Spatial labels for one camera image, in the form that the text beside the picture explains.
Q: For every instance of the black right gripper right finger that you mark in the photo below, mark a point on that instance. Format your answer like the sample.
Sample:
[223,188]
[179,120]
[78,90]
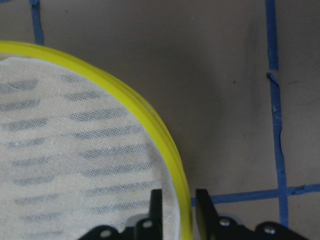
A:
[212,226]

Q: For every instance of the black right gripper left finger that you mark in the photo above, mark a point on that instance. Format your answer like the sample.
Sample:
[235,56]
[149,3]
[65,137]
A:
[147,226]

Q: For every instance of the yellow steamer layer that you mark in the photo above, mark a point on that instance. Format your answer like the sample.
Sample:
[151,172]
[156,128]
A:
[79,149]

